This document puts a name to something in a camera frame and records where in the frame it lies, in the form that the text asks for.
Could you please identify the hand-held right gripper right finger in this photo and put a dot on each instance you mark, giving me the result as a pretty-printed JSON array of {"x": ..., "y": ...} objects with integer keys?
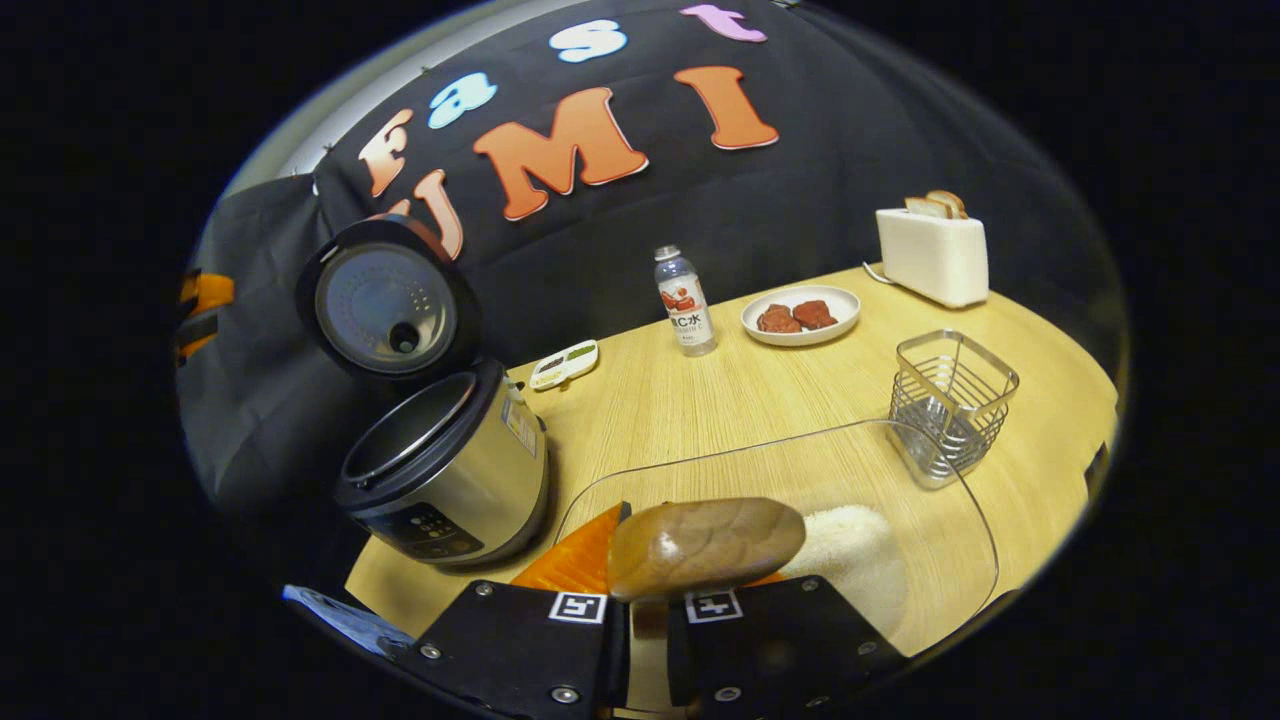
[{"x": 780, "y": 640}]

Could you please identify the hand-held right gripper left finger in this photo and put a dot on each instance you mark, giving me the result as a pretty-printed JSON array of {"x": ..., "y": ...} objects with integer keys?
[{"x": 520, "y": 650}]

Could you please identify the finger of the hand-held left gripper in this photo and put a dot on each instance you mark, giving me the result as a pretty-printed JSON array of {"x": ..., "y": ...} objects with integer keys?
[
  {"x": 195, "y": 342},
  {"x": 208, "y": 292}
]

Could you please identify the white rice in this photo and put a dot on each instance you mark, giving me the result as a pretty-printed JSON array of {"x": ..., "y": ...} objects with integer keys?
[{"x": 850, "y": 560}]

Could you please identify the wooden spoon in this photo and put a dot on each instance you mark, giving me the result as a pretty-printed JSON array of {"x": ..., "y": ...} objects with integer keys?
[{"x": 700, "y": 545}]

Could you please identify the silver black rice cooker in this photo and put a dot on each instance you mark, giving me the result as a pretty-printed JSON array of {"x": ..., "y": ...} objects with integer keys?
[{"x": 450, "y": 480}]

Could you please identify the blue plastic bag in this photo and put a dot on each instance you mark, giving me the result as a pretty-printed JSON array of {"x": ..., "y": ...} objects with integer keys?
[{"x": 345, "y": 618}]

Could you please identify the white divided seasoning dish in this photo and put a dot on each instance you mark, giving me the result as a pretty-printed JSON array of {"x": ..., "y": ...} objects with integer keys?
[{"x": 565, "y": 364}]

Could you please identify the red meat piece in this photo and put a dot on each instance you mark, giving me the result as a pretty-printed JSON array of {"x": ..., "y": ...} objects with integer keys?
[
  {"x": 815, "y": 314},
  {"x": 778, "y": 320}
]

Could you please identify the white round plate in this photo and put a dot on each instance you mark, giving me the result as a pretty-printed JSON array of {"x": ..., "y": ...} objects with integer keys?
[{"x": 845, "y": 310}]

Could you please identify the clear water bottle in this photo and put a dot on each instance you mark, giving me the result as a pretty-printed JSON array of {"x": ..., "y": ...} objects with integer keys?
[{"x": 688, "y": 310}]

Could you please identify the white toaster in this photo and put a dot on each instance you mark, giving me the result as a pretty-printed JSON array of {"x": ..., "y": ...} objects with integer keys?
[{"x": 935, "y": 260}]

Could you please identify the black backdrop cloth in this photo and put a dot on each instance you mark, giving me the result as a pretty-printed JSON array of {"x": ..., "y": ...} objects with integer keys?
[{"x": 800, "y": 200}]

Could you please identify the toast slice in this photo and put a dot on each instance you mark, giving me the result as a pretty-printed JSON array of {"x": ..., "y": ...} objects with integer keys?
[
  {"x": 950, "y": 202},
  {"x": 925, "y": 208}
]

